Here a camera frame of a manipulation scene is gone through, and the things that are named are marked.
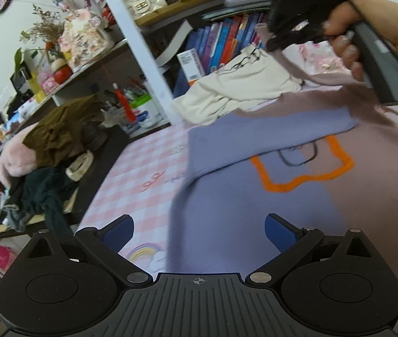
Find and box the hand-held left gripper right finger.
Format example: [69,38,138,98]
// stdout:
[244,212,385,286]

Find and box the dried flower bunch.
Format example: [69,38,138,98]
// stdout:
[20,3,67,47]

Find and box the dark green cloth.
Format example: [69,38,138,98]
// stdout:
[4,167,80,240]

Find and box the olive green cloth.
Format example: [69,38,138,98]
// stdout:
[22,95,107,169]

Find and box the white wooden bookshelf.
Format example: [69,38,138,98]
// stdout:
[49,0,398,137]

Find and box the pink checked cartoon table mat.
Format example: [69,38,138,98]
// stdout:
[78,121,194,282]

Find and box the red apple ornament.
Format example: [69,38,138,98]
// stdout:
[53,58,74,85]

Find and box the cream cloth with black drawing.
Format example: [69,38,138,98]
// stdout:
[174,44,304,126]

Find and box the white wipes canister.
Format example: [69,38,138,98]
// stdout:
[129,95,163,129]

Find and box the red glue bottle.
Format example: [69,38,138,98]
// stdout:
[114,83,134,122]

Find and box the floral fabric bag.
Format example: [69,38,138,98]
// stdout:
[60,10,115,70]

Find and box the large pink plush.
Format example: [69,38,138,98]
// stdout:
[0,124,51,187]

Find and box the purple and pink sweater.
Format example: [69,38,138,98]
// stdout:
[164,23,398,337]

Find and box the white barcode box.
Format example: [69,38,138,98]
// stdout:
[177,48,205,85]

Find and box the row of colourful books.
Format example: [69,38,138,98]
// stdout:
[173,12,274,99]

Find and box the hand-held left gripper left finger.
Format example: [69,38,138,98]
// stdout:
[16,213,153,286]

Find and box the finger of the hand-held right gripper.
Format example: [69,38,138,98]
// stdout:
[267,21,329,54]

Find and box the person's right hand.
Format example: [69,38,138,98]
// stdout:
[324,0,398,85]

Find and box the cream fabric strap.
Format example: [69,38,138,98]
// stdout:
[65,150,94,182]

